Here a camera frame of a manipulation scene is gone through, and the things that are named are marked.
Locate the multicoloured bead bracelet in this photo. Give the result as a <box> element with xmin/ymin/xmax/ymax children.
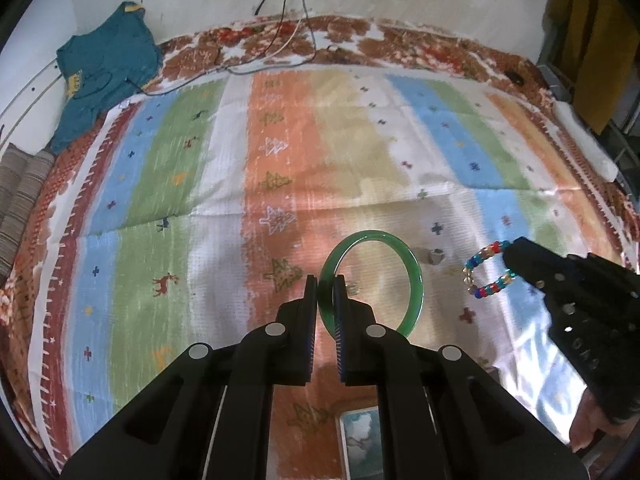
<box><xmin>462</xmin><ymin>240</ymin><xmax>517</xmax><ymax>302</ymax></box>

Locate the person's right hand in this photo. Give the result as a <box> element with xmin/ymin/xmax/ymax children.
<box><xmin>568</xmin><ymin>391</ymin><xmax>623</xmax><ymax>457</ymax></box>

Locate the teal garment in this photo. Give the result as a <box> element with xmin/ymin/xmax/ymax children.
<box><xmin>50</xmin><ymin>2</ymin><xmax>164</xmax><ymax>157</ymax></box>

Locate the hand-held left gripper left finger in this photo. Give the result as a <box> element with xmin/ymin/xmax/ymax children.
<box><xmin>59</xmin><ymin>274</ymin><xmax>320</xmax><ymax>480</ymax></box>

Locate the silver metal tin box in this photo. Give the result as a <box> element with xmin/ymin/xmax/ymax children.
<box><xmin>338</xmin><ymin>406</ymin><xmax>390</xmax><ymax>480</ymax></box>

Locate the striped colourful blanket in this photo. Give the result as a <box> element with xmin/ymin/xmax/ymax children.
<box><xmin>27</xmin><ymin>64</ymin><xmax>632</xmax><ymax>480</ymax></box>

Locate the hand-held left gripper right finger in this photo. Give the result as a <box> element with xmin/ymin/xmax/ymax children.
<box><xmin>332</xmin><ymin>274</ymin><xmax>589</xmax><ymax>480</ymax></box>

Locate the mustard yellow garment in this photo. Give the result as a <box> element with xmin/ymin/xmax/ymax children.
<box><xmin>544</xmin><ymin>0</ymin><xmax>640</xmax><ymax>136</ymax></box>

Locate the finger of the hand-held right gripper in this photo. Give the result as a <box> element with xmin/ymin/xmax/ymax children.
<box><xmin>510</xmin><ymin>236</ymin><xmax>640</xmax><ymax>306</ymax></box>
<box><xmin>501</xmin><ymin>247</ymin><xmax>601</xmax><ymax>368</ymax></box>

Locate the white cable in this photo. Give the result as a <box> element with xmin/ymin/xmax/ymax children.
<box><xmin>227</xmin><ymin>0</ymin><xmax>318</xmax><ymax>77</ymax></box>

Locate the grey striped cushion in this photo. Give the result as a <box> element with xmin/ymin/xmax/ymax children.
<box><xmin>0</xmin><ymin>142</ymin><xmax>57</xmax><ymax>283</ymax></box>

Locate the white rolled cloth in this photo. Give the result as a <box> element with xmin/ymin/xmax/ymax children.
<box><xmin>551</xmin><ymin>101</ymin><xmax>620</xmax><ymax>184</ymax></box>

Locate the green jade bangle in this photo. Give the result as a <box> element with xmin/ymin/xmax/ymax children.
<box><xmin>319</xmin><ymin>229</ymin><xmax>425</xmax><ymax>339</ymax></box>

